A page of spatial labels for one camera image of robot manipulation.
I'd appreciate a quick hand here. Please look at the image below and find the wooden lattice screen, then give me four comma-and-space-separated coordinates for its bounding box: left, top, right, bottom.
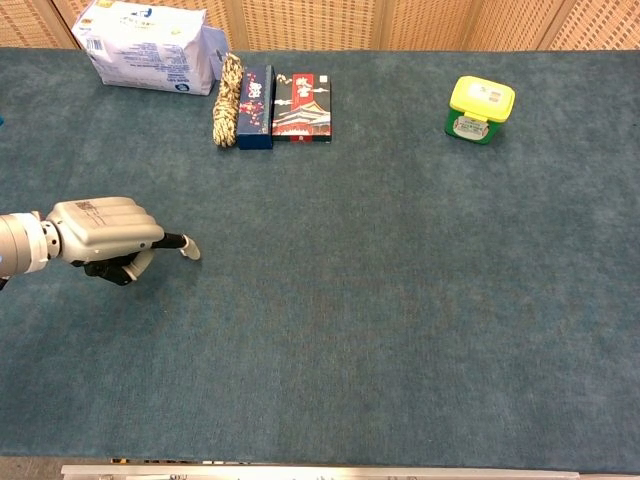
0, 0, 640, 52

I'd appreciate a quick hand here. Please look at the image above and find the teal felt table cover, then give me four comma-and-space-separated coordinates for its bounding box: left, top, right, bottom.
0, 47, 640, 474

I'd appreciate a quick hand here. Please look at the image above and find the gold black braided rope bundle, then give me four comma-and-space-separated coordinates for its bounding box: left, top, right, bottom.
212, 52, 245, 149

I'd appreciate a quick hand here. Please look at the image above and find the aluminium frame rail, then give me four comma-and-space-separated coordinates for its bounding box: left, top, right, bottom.
60, 464, 581, 480

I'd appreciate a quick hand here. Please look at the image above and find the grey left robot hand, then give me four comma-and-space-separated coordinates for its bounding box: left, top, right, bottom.
46, 196, 203, 288

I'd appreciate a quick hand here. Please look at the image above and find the white tissue pack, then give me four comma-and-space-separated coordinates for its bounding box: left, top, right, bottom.
71, 0, 216, 97

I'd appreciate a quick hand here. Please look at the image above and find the yellow lidded green container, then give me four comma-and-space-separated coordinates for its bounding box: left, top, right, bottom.
444, 75, 517, 146

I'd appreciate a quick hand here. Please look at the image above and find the narrow dark blue box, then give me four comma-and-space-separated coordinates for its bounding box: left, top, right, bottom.
237, 63, 277, 151

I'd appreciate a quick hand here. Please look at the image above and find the black red palace print box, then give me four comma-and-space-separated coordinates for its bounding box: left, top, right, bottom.
271, 72, 334, 145

